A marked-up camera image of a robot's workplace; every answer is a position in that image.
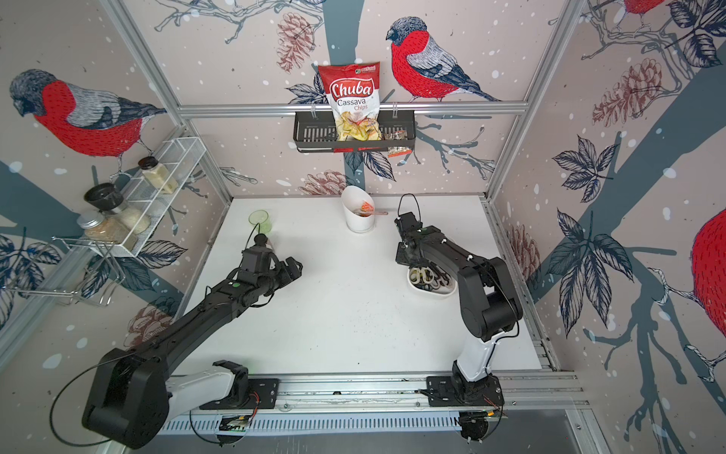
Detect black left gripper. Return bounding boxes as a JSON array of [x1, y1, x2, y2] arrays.
[[257, 254, 304, 296]]

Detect cream kitchen scissors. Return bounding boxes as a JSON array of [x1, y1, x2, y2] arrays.
[[408, 268, 440, 292]]

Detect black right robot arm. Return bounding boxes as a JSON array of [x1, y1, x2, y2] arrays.
[[395, 212, 523, 402]]

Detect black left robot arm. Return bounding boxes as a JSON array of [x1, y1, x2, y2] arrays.
[[81, 257, 303, 448]]

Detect white storage box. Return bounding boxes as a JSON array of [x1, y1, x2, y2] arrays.
[[408, 266, 458, 298]]

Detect green plastic cup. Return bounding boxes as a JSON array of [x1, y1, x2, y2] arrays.
[[249, 209, 272, 235]]

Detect orange utensil in cup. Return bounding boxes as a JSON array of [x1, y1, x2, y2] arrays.
[[353, 202, 389, 218]]

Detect white utensil holder cup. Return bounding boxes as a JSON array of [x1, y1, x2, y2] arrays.
[[340, 185, 375, 234]]

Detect small snack packet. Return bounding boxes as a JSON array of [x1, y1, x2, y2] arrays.
[[384, 130, 412, 158]]

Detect spice jar black lid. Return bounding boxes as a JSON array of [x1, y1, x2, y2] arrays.
[[138, 156, 179, 195]]

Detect red Chuba chips bag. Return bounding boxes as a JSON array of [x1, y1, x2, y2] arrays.
[[319, 62, 383, 141]]

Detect spice jar silver lid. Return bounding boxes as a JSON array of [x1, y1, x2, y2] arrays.
[[77, 211, 130, 244]]

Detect black funnel jar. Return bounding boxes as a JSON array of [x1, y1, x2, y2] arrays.
[[83, 183, 150, 235]]

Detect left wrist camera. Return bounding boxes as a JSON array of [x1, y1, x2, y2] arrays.
[[239, 234, 274, 274]]

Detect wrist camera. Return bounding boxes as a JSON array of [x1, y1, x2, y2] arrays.
[[395, 212, 423, 236], [239, 234, 274, 274]]

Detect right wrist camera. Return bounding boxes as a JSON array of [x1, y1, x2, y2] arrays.
[[395, 212, 423, 236]]

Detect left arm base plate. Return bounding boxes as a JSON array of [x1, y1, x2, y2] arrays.
[[200, 378, 280, 410]]

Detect black wire wall basket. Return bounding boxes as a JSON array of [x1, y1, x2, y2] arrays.
[[293, 110, 416, 153]]

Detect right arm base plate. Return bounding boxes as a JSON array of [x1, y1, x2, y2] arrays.
[[419, 375, 505, 408]]

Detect white wire spice shelf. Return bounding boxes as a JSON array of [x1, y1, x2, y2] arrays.
[[60, 136, 206, 257]]

